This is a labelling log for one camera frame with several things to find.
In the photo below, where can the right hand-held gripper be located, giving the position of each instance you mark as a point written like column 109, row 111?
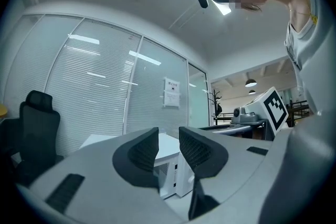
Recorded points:
column 275, row 110

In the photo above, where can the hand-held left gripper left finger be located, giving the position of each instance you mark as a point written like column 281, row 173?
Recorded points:
column 78, row 178

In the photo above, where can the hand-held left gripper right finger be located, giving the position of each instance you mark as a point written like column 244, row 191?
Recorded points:
column 236, row 160

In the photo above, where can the black coat rack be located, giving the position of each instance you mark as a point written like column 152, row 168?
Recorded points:
column 215, row 102

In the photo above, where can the black pendant lamp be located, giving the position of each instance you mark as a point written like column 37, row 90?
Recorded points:
column 251, row 83
column 252, row 92

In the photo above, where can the black office chair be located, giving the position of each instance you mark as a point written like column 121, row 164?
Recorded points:
column 39, row 126
column 9, row 139

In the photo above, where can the white microwave oven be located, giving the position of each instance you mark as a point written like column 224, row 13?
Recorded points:
column 168, row 147

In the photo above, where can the white paper notice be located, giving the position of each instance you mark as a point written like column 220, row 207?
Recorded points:
column 172, row 93

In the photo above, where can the round wooden table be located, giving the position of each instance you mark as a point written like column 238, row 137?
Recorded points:
column 2, row 111

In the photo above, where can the person's grey shirt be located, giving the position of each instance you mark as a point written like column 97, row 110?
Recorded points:
column 320, row 47

